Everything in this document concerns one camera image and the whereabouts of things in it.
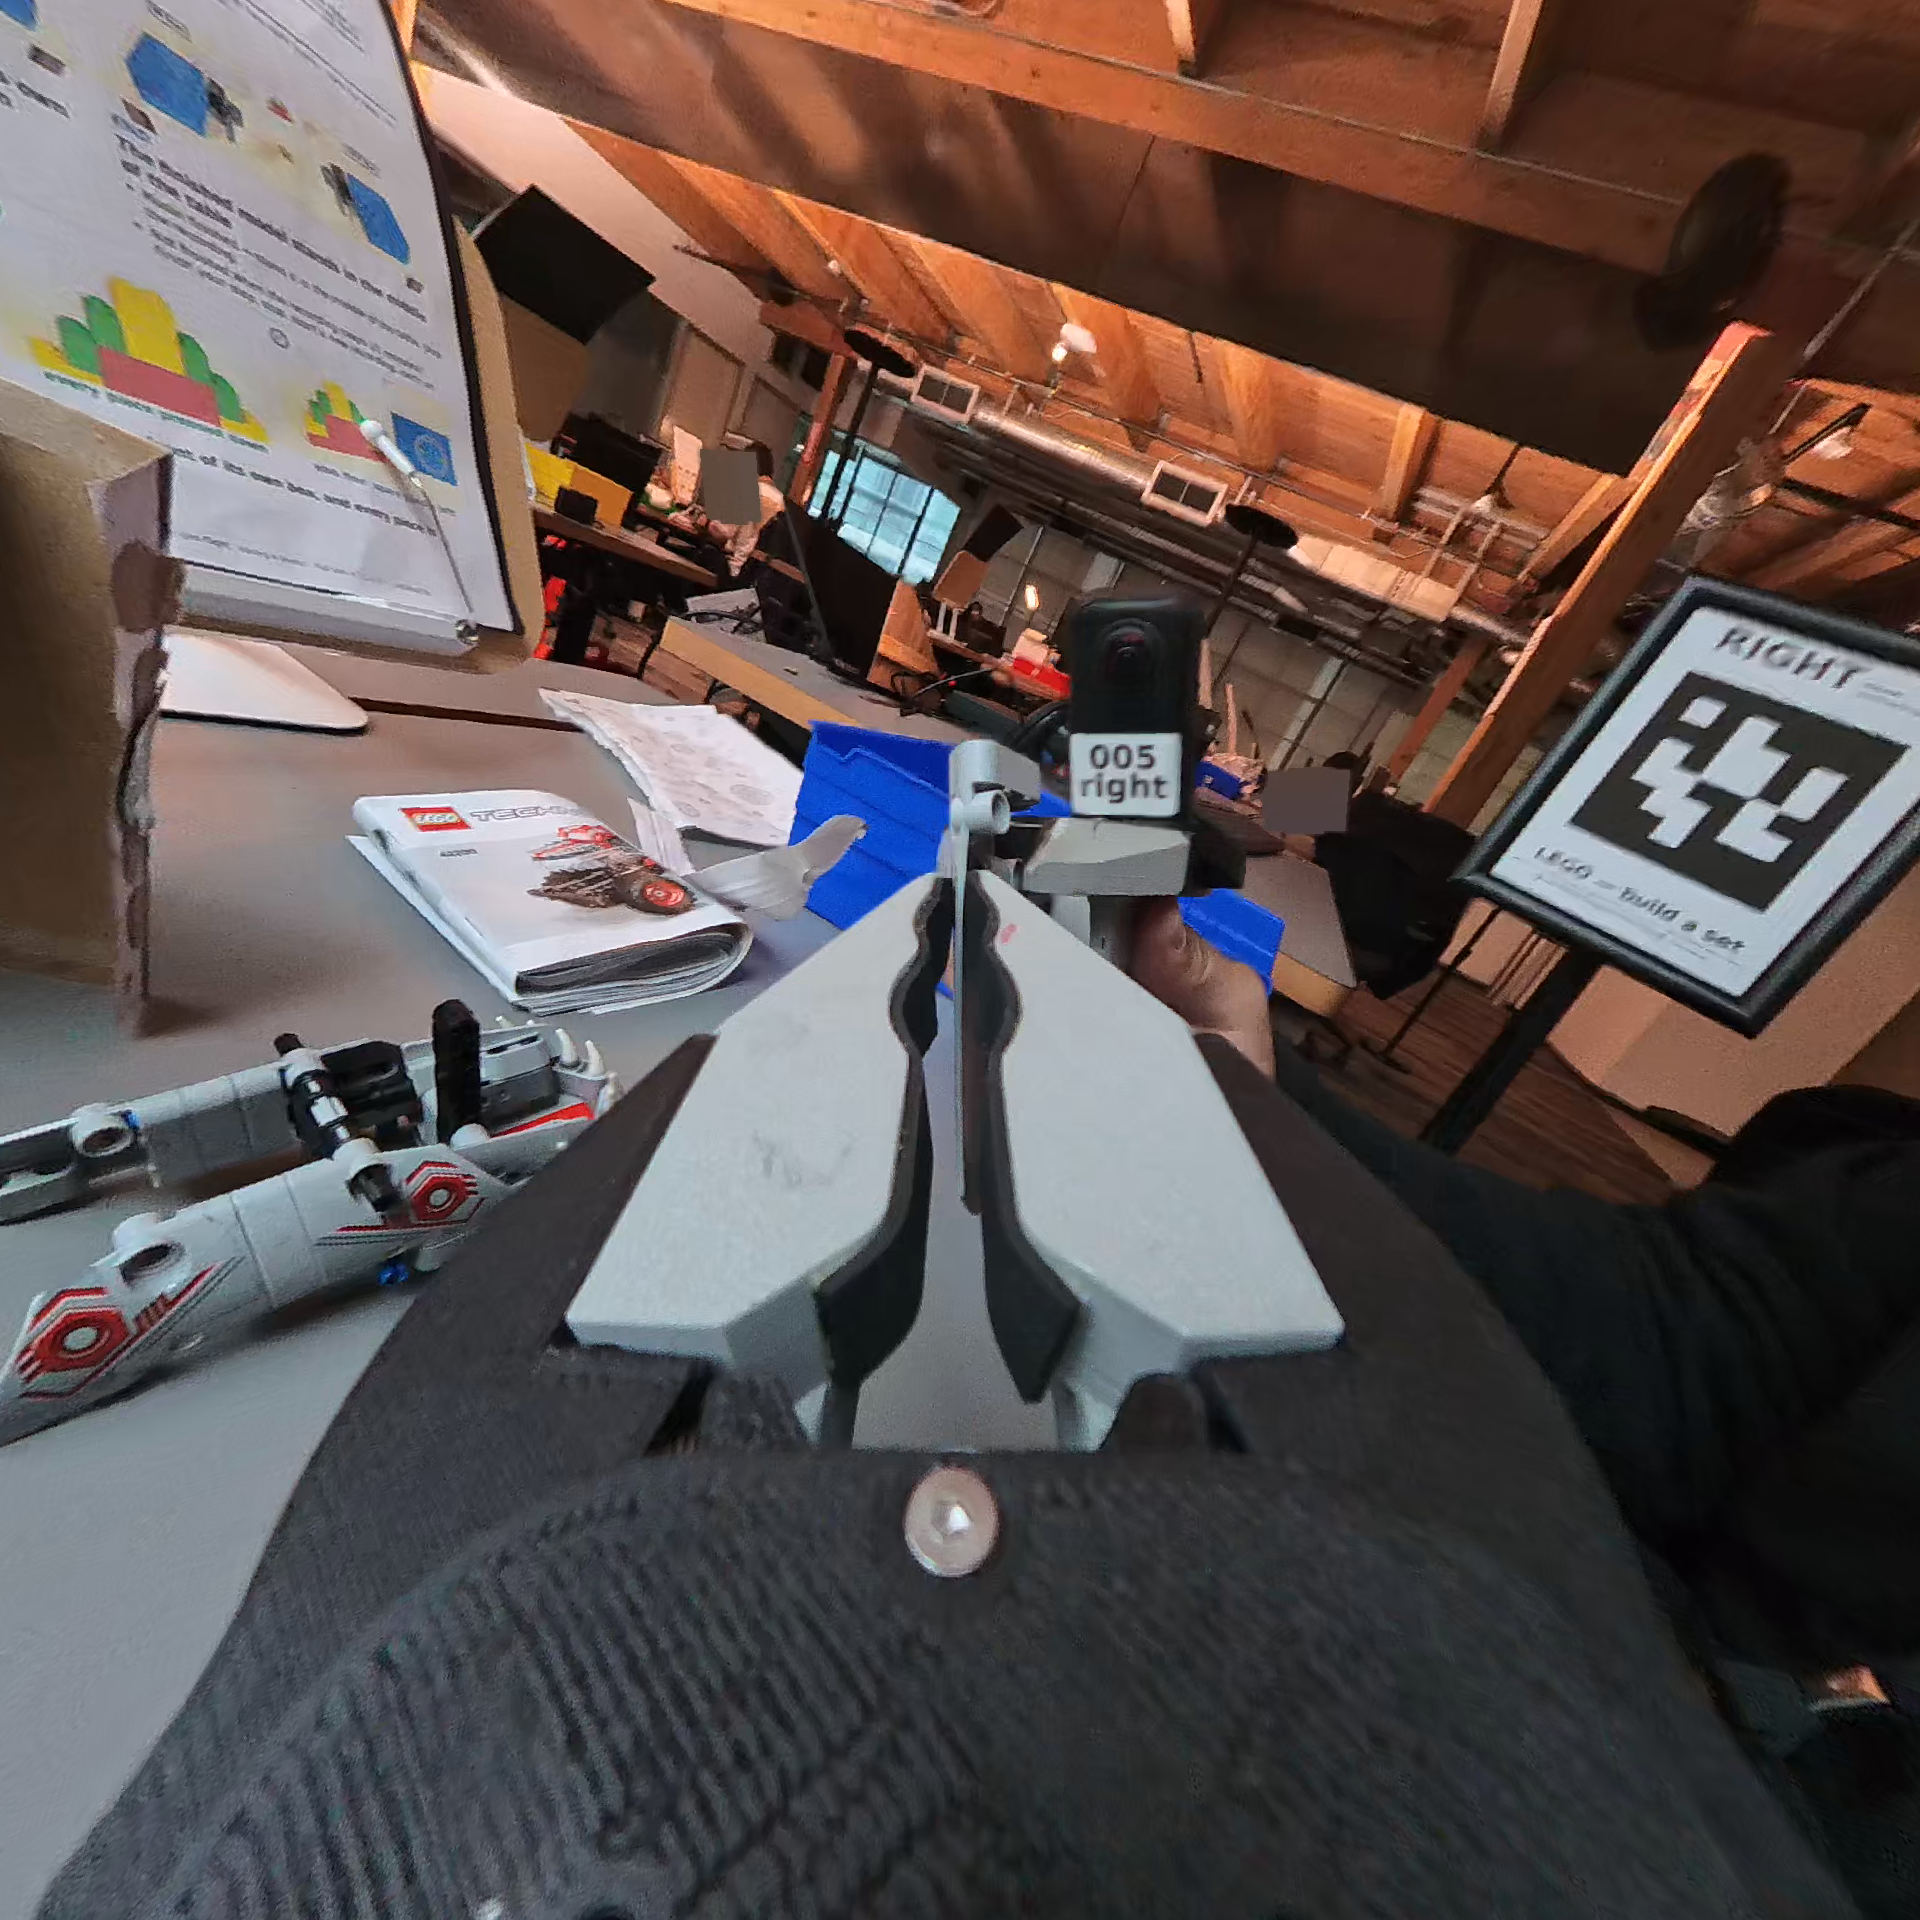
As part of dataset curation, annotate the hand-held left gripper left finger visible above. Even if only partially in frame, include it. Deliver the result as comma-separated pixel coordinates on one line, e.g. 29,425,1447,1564
564,873,952,1449

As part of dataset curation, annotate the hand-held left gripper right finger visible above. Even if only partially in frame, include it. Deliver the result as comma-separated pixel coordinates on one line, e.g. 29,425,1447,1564
959,873,1346,1449

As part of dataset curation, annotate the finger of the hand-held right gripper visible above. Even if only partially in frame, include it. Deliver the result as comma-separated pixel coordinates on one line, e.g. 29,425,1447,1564
1024,819,1197,902

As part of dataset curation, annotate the thin grey lego panel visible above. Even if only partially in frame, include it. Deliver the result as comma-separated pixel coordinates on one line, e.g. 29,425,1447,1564
943,739,1047,1215

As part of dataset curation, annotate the person's right forearm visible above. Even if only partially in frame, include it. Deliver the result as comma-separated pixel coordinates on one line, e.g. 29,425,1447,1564
1199,1031,1920,1631

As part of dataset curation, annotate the lego instruction booklet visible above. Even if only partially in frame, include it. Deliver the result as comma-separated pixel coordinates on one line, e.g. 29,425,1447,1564
348,790,759,1019

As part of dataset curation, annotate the grey red lego model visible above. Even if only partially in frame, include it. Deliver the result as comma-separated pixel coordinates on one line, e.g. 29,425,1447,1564
0,999,622,1451

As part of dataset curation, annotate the person's right hand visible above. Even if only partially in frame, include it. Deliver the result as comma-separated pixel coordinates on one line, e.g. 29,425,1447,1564
1130,904,1277,1076

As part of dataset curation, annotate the blue plastic bin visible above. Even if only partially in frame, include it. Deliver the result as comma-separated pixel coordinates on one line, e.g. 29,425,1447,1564
802,720,1288,995

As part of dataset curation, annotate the torn clear plastic bag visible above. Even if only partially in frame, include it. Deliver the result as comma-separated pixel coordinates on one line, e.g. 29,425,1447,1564
627,802,871,921

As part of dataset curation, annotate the background work table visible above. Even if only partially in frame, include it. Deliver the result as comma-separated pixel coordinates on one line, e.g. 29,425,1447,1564
656,616,964,740

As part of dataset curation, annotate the black sign stand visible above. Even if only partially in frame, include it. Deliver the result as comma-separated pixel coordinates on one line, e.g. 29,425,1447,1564
1415,948,1610,1159

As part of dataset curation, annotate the white printed paper sheet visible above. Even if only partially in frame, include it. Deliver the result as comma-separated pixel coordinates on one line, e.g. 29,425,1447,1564
538,688,808,850

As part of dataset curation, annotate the framed black white marker sign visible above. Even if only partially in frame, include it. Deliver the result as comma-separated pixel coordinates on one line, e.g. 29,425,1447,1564
1454,577,1920,1039

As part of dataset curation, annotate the white stand base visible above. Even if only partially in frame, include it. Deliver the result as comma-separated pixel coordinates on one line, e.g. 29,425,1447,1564
156,632,371,736

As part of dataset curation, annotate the black hanging screen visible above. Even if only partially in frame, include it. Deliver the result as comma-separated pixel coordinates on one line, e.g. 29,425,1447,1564
470,186,659,347

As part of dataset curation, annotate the brown cardboard box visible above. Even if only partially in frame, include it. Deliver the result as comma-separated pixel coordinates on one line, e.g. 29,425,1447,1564
0,383,182,1040

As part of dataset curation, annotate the person's black jacket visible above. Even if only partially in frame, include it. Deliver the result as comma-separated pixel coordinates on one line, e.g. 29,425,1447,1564
1628,1083,1920,1920

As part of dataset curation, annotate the task instruction board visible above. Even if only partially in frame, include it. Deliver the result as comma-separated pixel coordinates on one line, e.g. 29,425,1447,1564
0,0,548,673

